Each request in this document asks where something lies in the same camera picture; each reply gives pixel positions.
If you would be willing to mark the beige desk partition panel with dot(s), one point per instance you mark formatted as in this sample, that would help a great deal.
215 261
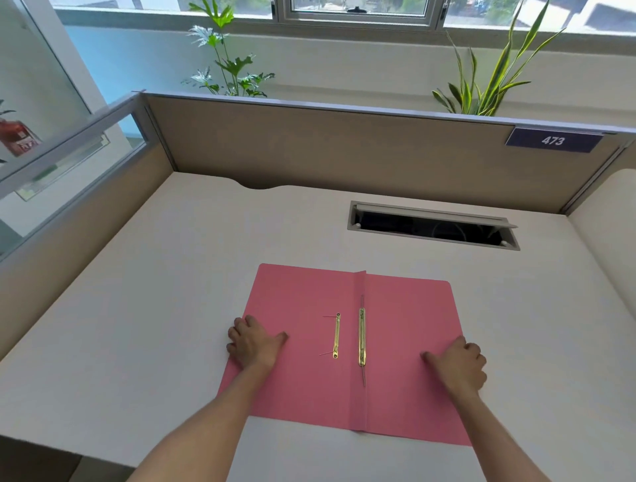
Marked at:
338 149

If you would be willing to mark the person's left forearm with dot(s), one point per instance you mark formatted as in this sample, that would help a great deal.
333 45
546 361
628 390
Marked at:
203 427

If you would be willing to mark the person's right hand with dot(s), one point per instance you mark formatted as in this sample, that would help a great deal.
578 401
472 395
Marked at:
461 370

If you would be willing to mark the dark blue number sign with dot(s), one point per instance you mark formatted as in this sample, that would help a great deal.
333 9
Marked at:
552 140

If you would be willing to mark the person's right thumb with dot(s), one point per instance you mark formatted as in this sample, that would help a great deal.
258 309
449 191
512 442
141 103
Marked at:
432 359

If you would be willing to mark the long-leaf green snake plant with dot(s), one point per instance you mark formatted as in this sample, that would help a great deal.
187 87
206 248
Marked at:
489 87

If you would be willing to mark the beige side partition panel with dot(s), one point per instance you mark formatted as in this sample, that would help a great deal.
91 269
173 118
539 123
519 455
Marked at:
608 228

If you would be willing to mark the person's right forearm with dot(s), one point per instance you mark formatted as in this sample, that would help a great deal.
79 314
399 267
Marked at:
492 437

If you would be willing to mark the pink paper file folder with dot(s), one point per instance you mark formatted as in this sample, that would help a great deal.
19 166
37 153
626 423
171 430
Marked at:
397 347

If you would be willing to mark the broad-leaf green plant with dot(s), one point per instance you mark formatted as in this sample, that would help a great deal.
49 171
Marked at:
233 64

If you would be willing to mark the glass side partition panel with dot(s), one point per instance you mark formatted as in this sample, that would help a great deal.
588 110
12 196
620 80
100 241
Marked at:
74 188

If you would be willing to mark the red fire extinguisher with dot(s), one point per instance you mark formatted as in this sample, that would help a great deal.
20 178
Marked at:
15 136

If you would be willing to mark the person's left thumb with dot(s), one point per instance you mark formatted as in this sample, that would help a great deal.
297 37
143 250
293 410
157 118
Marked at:
278 340

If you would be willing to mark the person's left hand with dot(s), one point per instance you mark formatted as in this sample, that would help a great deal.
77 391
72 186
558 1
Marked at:
254 344

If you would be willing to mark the brass prong file fastener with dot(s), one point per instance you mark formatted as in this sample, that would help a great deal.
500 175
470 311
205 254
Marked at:
361 337

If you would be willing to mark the brass fastener compressor bar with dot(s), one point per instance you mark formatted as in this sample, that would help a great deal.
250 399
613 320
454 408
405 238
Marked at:
337 335

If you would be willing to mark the grey window frame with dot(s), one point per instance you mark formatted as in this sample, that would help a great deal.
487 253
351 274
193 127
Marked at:
357 15

